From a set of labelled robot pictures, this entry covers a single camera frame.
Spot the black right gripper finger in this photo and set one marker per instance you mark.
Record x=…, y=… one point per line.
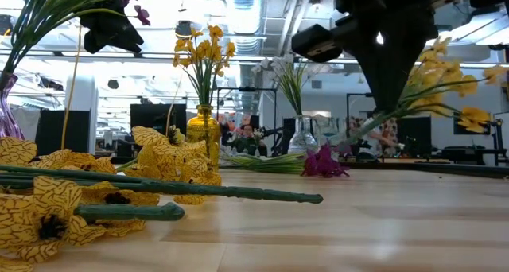
x=387, y=73

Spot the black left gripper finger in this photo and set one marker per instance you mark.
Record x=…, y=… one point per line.
x=119, y=39
x=107, y=18

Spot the yellow flower bunch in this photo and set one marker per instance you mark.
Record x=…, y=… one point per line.
x=449, y=81
x=171, y=160
x=204, y=49

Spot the clear glass vase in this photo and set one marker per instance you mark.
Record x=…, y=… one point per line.
x=302, y=141

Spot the yellow glass vase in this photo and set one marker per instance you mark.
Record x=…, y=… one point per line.
x=203, y=125

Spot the purple glass vase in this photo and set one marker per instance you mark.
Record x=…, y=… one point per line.
x=6, y=117

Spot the black background robot arm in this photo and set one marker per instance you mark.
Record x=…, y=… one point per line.
x=278, y=141

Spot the pink background flowers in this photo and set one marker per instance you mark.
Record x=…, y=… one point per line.
x=247, y=138

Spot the long ceiling light strip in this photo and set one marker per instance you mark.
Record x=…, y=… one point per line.
x=477, y=65
x=159, y=55
x=99, y=55

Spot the black round ceiling fixture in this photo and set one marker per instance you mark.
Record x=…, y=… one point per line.
x=113, y=84

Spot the white column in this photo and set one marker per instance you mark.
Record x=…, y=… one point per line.
x=85, y=97

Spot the black panel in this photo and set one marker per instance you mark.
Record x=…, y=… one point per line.
x=415, y=141
x=59, y=130
x=157, y=117

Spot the thin tan stalk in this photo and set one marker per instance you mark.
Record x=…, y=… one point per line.
x=69, y=101

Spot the white blue patterned cloth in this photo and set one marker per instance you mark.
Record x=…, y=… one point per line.
x=330, y=133

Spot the black background desk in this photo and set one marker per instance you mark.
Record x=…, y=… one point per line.
x=473, y=150

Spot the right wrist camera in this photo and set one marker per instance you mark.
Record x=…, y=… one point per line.
x=316, y=43

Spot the camera on stand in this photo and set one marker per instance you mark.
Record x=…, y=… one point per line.
x=498, y=123

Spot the ribbed silver ventilation duct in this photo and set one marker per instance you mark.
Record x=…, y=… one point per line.
x=244, y=9

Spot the black metal frame stand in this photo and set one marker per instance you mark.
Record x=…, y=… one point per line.
x=246, y=89

